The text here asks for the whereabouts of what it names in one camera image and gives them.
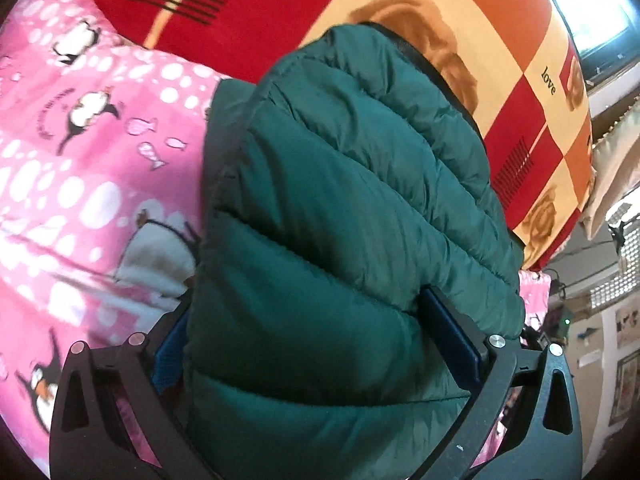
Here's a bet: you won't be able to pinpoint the wall pictures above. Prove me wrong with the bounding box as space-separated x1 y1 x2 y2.
610 304 639 426

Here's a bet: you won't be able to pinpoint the beige curtain fabric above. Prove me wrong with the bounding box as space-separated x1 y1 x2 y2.
579 101 639 240

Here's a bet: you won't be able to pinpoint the green quilted puffer jacket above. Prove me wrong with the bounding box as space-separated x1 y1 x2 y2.
184 40 524 479

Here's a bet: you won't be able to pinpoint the window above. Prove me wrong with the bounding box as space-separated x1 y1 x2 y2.
552 0 639 89

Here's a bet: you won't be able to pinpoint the red orange rose blanket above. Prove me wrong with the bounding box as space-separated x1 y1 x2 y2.
93 0 592 270

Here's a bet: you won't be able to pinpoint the black power adapter with cables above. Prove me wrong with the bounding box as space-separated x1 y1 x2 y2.
541 238 626 340

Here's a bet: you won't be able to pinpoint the pink penguin blanket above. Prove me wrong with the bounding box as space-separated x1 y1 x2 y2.
1 0 222 471

